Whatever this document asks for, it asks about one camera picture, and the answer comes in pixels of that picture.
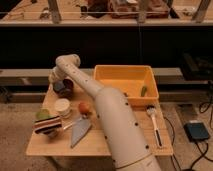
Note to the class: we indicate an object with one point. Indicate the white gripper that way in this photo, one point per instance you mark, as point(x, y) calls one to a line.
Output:
point(53, 76)

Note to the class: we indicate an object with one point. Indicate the dark blue sponge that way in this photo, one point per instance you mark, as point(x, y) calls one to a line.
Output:
point(58, 86)

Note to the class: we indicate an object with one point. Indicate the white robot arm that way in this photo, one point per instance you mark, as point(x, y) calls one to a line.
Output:
point(123, 134)

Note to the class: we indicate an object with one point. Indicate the purple bowl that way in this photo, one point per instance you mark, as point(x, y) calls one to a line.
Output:
point(68, 91)

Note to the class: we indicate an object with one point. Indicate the white cup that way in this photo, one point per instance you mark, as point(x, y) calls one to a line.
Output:
point(62, 106)

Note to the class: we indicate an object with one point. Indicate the green round object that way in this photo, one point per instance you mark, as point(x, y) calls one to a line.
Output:
point(42, 114)

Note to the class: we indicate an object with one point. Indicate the orange tomato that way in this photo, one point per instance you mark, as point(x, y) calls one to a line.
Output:
point(84, 108)

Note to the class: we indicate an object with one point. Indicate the small wooden table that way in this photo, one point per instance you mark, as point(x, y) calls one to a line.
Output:
point(94, 144)

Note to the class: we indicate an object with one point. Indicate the yellow plastic bin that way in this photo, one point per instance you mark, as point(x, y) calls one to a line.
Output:
point(129, 79)

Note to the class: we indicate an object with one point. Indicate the green pickle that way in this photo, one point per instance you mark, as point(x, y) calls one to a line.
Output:
point(143, 91)

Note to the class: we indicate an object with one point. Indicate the white dish brush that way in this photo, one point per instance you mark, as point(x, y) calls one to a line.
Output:
point(152, 112)

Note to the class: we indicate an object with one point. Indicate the black box on shelf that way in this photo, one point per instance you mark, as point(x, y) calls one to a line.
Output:
point(196, 67)

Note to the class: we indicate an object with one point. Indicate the blue foot pedal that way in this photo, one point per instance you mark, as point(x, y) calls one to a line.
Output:
point(196, 132)

